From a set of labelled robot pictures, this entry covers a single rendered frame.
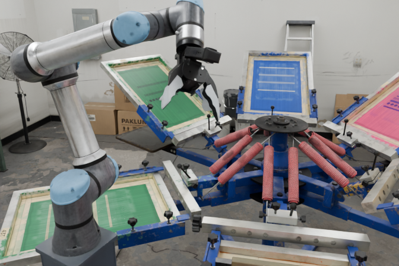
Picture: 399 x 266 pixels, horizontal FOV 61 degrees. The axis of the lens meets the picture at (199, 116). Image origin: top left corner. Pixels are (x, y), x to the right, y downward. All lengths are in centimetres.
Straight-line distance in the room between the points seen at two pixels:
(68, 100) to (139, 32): 44
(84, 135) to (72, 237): 32
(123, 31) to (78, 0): 509
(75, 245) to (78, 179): 21
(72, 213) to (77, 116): 31
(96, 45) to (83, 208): 51
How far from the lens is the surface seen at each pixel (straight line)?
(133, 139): 269
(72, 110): 117
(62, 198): 110
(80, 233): 116
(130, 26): 82
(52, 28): 618
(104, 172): 120
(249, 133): 200
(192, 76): 82
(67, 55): 96
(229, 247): 150
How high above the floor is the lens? 193
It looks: 18 degrees down
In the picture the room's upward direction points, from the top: straight up
